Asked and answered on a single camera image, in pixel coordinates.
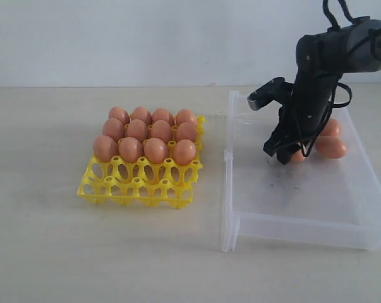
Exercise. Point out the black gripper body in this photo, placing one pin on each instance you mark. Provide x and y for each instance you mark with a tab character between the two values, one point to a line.
307	108

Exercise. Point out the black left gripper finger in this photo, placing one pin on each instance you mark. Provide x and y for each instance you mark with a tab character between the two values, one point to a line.
285	154

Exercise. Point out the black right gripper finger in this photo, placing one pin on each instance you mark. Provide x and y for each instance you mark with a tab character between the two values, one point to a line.
271	146

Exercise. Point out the brown egg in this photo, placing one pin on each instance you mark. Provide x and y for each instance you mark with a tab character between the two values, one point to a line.
332	128
120	114
186	131
161	129
137	129
130	149
105	148
297	157
155	150
331	147
143	114
184	152
186	115
164	115
114	129

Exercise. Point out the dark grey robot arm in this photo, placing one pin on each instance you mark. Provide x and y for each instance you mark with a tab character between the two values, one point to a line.
322	60

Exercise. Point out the clear plastic bin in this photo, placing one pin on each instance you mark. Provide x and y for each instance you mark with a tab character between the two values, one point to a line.
316	201

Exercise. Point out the yellow plastic egg tray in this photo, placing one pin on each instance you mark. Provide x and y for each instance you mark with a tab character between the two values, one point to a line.
144	181

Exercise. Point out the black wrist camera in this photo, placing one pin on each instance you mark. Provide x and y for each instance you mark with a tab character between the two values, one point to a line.
277	89

